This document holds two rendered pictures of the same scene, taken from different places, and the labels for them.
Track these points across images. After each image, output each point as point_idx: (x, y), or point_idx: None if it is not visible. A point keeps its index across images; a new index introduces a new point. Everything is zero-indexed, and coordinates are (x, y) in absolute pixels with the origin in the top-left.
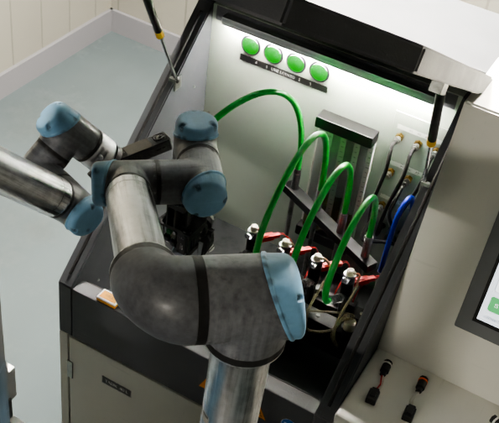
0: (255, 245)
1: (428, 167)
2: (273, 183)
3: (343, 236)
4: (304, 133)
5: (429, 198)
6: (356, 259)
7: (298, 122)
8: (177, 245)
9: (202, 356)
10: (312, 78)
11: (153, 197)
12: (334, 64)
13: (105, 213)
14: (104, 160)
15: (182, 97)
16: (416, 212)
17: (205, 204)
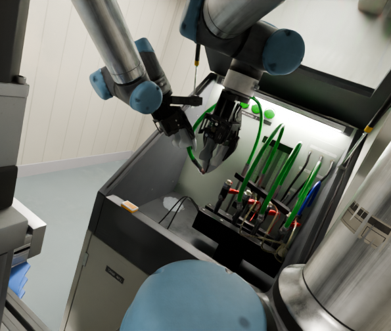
0: (248, 174)
1: (351, 153)
2: (224, 178)
3: (310, 176)
4: (250, 149)
5: (345, 175)
6: (286, 213)
7: (258, 131)
8: (216, 134)
9: (190, 253)
10: (263, 117)
11: (242, 35)
12: (282, 105)
13: (138, 157)
14: (162, 88)
15: (191, 116)
16: (338, 182)
17: (287, 54)
